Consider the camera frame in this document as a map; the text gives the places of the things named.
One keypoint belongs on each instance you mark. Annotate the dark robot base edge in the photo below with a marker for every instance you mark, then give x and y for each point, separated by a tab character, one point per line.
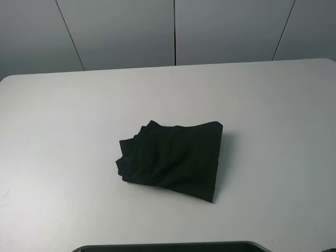
204	246

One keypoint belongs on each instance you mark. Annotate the black printed t-shirt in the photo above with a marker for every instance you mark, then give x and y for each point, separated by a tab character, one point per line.
177	158

